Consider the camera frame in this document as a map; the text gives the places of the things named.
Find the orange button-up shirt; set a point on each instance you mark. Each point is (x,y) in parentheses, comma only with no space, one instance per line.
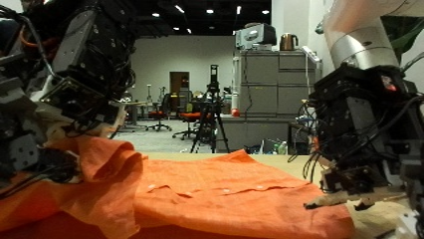
(221,199)

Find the long wooden desk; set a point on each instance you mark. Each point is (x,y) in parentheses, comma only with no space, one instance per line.
(135,104)

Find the black side table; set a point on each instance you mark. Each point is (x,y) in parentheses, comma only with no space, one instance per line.
(290,139)

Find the green plastic bottles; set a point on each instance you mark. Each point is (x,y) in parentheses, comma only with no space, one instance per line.
(281,148)

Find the brown door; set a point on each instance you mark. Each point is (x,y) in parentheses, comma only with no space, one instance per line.
(177,83)

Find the orange office chair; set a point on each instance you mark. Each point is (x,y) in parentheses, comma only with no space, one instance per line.
(191,117)
(159,114)

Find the round ceiling light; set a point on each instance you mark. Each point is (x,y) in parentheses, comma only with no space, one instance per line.
(265,12)
(156,15)
(211,11)

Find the low grey counter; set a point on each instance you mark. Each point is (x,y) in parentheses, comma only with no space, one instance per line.
(252,132)

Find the white power strip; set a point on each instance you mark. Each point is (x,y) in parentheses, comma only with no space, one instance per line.
(312,53)

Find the tall grey filing cabinet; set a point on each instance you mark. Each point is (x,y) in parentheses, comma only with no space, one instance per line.
(265,83)

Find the long ceiling light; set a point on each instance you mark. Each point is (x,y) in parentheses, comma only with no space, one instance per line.
(180,9)
(239,10)

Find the small red object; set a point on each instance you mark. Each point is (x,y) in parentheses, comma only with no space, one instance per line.
(236,113)

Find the green leafy plant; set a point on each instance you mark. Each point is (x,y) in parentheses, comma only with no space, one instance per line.
(409,33)

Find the copper electric kettle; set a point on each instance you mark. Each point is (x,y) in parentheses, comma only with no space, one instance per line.
(288,43)

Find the grey and black appliance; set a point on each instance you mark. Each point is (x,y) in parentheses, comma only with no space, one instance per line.
(256,35)

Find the black camera tripod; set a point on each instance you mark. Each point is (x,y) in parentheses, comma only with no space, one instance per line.
(212,116)

